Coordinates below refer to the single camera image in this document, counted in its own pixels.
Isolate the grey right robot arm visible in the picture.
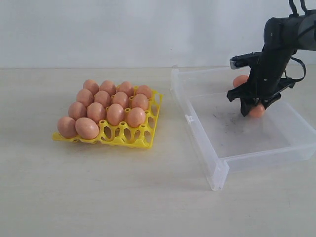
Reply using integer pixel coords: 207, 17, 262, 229
227, 14, 316, 116

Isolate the clear plastic storage box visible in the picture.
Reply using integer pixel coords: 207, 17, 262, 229
171, 67, 316, 191

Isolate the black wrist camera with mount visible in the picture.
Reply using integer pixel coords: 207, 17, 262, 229
230, 52, 261, 70

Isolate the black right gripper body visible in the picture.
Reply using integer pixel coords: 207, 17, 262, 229
240, 49, 298, 104

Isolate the yellow plastic egg tray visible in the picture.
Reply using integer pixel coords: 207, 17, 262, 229
52, 89, 163, 149

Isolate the brown egg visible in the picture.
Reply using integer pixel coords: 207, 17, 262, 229
57, 117, 77, 138
83, 79, 99, 95
131, 94, 149, 111
87, 102, 106, 124
75, 118, 99, 140
233, 75, 248, 87
76, 88, 94, 107
112, 91, 129, 109
126, 107, 146, 128
99, 80, 117, 96
94, 90, 112, 108
68, 101, 87, 120
117, 81, 134, 97
107, 103, 125, 126
135, 85, 153, 99
249, 103, 265, 118

